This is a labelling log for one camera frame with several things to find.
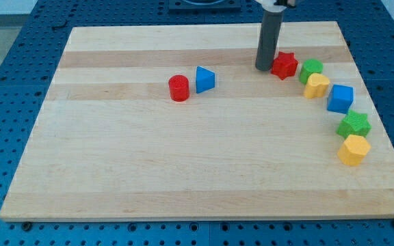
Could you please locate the green star block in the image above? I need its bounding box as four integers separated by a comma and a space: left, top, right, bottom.
336, 109, 371, 139

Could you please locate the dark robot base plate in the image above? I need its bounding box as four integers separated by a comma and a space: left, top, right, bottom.
168, 0, 241, 12

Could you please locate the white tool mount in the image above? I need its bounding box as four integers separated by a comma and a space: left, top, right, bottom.
255, 0, 296, 12

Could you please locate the blue triangle block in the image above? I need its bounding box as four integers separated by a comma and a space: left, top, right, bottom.
196, 66, 215, 94

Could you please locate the blue cube block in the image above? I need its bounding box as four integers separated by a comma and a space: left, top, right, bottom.
326, 85, 354, 114

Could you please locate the yellow heart block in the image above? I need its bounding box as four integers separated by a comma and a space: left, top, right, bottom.
304, 73, 330, 99

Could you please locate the yellow hexagon block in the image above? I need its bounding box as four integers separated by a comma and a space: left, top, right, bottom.
337, 135, 371, 166

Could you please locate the red star block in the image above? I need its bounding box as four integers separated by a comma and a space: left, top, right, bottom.
271, 51, 298, 80

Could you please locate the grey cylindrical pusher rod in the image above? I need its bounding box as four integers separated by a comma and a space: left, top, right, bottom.
255, 10, 283, 71

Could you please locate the red cylinder block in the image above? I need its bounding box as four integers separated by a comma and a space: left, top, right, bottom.
168, 74, 189, 102

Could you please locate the green cylinder block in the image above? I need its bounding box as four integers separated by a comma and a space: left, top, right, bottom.
299, 59, 324, 85

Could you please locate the wooden board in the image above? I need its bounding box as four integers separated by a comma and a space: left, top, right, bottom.
0, 21, 394, 222

